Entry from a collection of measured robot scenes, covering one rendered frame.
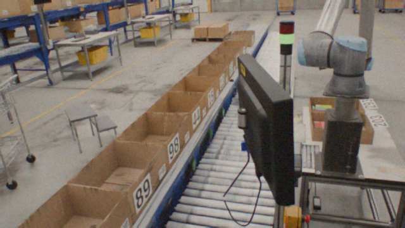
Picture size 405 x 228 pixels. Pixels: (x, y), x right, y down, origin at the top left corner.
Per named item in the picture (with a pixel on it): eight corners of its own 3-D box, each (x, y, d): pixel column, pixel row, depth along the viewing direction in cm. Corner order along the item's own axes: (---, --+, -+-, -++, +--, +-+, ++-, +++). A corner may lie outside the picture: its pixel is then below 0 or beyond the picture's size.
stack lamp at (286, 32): (293, 44, 106) (294, 25, 104) (278, 44, 107) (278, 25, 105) (293, 40, 110) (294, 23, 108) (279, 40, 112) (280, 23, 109)
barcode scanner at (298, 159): (301, 170, 142) (302, 151, 137) (300, 189, 132) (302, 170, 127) (286, 168, 144) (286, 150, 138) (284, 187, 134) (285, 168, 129)
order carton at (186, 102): (190, 139, 201) (188, 113, 194) (148, 135, 209) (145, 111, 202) (207, 114, 236) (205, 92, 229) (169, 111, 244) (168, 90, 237)
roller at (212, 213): (276, 230, 149) (276, 221, 147) (173, 215, 163) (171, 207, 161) (277, 223, 153) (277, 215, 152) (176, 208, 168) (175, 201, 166)
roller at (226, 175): (280, 189, 178) (281, 181, 176) (192, 178, 192) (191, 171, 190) (281, 183, 182) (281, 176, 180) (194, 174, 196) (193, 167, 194)
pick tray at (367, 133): (373, 145, 205) (375, 131, 202) (311, 141, 215) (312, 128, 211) (364, 126, 231) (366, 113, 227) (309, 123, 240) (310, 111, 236)
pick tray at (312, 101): (364, 124, 233) (366, 111, 229) (309, 121, 243) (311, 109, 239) (357, 109, 259) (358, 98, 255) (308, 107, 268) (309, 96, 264)
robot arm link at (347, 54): (361, 76, 155) (365, 39, 148) (325, 72, 164) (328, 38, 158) (367, 68, 166) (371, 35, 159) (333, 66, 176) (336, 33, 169)
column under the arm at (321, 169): (357, 156, 194) (365, 106, 182) (364, 180, 172) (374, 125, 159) (313, 152, 202) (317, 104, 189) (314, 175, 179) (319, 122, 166)
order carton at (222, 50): (236, 70, 339) (235, 54, 332) (209, 69, 347) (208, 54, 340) (242, 61, 373) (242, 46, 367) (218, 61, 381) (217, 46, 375)
